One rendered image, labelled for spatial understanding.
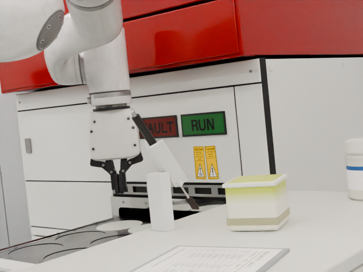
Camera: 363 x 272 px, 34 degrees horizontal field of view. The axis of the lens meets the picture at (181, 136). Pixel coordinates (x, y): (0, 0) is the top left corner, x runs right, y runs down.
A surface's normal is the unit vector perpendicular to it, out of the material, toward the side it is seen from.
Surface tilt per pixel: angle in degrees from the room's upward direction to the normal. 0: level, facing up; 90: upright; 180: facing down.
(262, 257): 0
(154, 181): 90
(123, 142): 89
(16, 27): 127
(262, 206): 90
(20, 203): 90
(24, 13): 101
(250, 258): 0
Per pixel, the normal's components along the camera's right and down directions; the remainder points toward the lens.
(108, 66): 0.15, 0.04
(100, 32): 0.24, 0.91
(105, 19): 0.54, 0.80
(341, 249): -0.10, -0.99
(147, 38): -0.65, 0.11
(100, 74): -0.18, 0.09
